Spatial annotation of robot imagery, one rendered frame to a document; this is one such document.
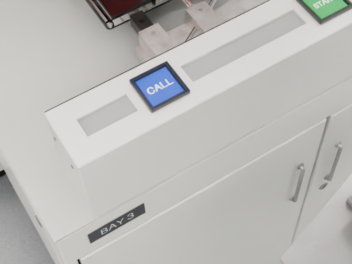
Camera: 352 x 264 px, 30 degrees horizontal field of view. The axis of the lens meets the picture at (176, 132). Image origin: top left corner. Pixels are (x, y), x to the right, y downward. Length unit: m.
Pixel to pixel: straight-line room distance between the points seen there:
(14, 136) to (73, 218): 0.16
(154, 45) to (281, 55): 0.19
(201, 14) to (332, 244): 0.37
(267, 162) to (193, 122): 0.27
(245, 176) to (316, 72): 0.22
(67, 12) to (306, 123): 0.43
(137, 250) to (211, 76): 0.35
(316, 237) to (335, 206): 0.05
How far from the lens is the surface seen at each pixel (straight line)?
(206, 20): 0.97
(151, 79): 0.83
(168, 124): 0.80
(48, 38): 1.09
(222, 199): 1.08
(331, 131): 1.15
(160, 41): 0.94
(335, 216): 0.91
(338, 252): 0.89
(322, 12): 0.91
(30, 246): 1.82
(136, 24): 0.97
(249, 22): 0.89
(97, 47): 1.06
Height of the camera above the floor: 1.62
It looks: 57 degrees down
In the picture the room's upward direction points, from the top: 3 degrees counter-clockwise
